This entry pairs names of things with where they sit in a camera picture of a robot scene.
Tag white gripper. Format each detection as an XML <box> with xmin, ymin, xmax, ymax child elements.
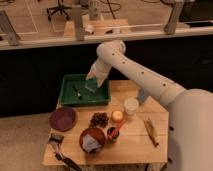
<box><xmin>86</xmin><ymin>65</ymin><xmax>108</xmax><ymax>88</ymax></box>

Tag green sponge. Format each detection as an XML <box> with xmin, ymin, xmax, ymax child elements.
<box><xmin>85</xmin><ymin>77</ymin><xmax>97</xmax><ymax>93</ymax></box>

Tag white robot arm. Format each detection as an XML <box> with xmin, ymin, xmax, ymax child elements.
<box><xmin>87</xmin><ymin>40</ymin><xmax>213</xmax><ymax>171</ymax></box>

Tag white plastic cup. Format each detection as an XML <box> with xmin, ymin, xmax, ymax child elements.
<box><xmin>124</xmin><ymin>98</ymin><xmax>139</xmax><ymax>116</ymax></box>

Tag small dark cup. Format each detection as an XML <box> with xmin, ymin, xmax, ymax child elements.
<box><xmin>107</xmin><ymin>127</ymin><xmax>120</xmax><ymax>141</ymax></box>

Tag small spoon in tray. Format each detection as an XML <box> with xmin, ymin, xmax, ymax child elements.
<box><xmin>73</xmin><ymin>86</ymin><xmax>82</xmax><ymax>100</ymax></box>

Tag green plastic tray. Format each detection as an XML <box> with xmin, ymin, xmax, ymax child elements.
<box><xmin>59</xmin><ymin>74</ymin><xmax>111</xmax><ymax>107</ymax></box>

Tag yellow round toy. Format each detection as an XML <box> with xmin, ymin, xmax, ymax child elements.
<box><xmin>111</xmin><ymin>111</ymin><xmax>124</xmax><ymax>123</ymax></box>

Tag blue-grey cloth piece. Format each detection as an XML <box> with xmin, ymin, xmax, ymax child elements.
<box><xmin>138</xmin><ymin>89</ymin><xmax>149</xmax><ymax>103</ymax></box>

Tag bunch of dark grapes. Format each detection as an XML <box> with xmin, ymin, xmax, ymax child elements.
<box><xmin>89</xmin><ymin>113</ymin><xmax>109</xmax><ymax>128</ymax></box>

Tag purple plate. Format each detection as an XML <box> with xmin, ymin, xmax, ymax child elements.
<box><xmin>49</xmin><ymin>107</ymin><xmax>77</xmax><ymax>132</ymax></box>

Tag red spoon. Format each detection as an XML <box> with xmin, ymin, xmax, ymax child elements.
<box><xmin>110</xmin><ymin>121</ymin><xmax>125</xmax><ymax>138</ymax></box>

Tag brown bowl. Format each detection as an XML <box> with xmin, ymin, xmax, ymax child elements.
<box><xmin>79</xmin><ymin>128</ymin><xmax>106</xmax><ymax>154</ymax></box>

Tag wooden table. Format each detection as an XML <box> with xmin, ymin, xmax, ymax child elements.
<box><xmin>42</xmin><ymin>79</ymin><xmax>170</xmax><ymax>171</ymax></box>

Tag office chair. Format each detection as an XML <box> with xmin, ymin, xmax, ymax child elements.
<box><xmin>46</xmin><ymin>0</ymin><xmax>71</xmax><ymax>21</ymax></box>

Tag wooden rolling pin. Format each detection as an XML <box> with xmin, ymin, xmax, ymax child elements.
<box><xmin>144</xmin><ymin>119</ymin><xmax>159</xmax><ymax>147</ymax></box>

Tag grey cloth in bowl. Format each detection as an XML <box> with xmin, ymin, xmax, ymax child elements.
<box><xmin>82</xmin><ymin>134</ymin><xmax>102</xmax><ymax>153</ymax></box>

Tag black-handled brush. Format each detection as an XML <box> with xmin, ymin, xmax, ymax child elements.
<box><xmin>48</xmin><ymin>133</ymin><xmax>82</xmax><ymax>171</ymax></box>

